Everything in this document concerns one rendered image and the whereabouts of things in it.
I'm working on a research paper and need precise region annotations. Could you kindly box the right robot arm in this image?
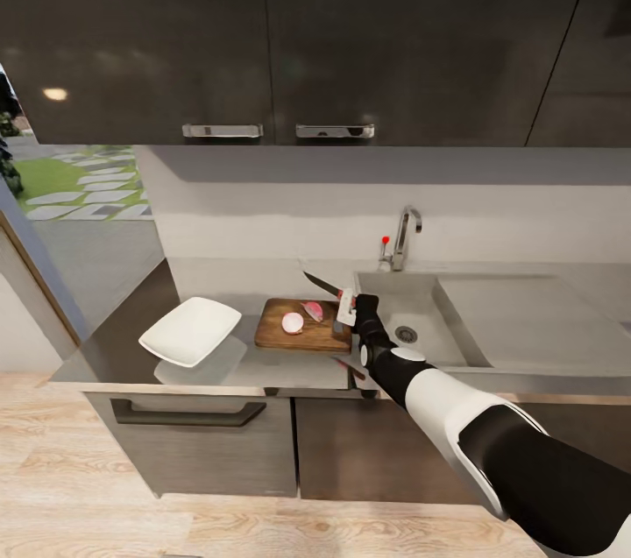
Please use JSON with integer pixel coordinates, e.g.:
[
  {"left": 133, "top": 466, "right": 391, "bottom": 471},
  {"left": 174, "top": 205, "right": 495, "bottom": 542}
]
[{"left": 337, "top": 287, "right": 631, "bottom": 558}]

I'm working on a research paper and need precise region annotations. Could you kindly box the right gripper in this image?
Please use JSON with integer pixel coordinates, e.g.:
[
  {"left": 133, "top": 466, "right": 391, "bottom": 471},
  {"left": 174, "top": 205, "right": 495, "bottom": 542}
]
[{"left": 351, "top": 290, "right": 379, "bottom": 335}]

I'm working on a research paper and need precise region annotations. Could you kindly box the parer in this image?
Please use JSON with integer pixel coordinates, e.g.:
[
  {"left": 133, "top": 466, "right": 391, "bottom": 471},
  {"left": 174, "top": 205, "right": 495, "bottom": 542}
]
[{"left": 306, "top": 273, "right": 357, "bottom": 307}]

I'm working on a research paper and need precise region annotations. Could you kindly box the cutting board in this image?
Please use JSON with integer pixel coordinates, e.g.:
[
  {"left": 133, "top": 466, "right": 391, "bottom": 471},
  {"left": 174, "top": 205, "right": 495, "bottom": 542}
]
[{"left": 254, "top": 298, "right": 352, "bottom": 352}]

